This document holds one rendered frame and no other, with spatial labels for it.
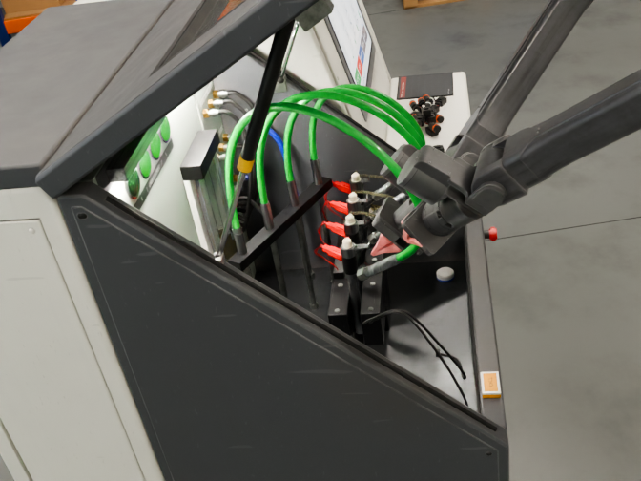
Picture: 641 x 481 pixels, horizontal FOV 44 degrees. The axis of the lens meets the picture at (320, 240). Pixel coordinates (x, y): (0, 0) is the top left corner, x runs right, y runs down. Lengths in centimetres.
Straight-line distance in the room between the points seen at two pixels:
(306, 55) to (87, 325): 76
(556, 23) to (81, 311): 86
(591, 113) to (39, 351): 86
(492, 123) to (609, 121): 37
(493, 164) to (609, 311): 202
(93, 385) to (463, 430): 58
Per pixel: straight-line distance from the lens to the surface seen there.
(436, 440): 128
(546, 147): 102
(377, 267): 134
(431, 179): 109
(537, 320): 297
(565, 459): 253
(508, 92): 134
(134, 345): 122
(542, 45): 136
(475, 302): 155
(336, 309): 151
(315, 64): 168
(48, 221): 112
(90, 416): 136
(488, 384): 137
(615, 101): 98
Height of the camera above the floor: 193
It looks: 34 degrees down
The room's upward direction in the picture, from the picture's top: 10 degrees counter-clockwise
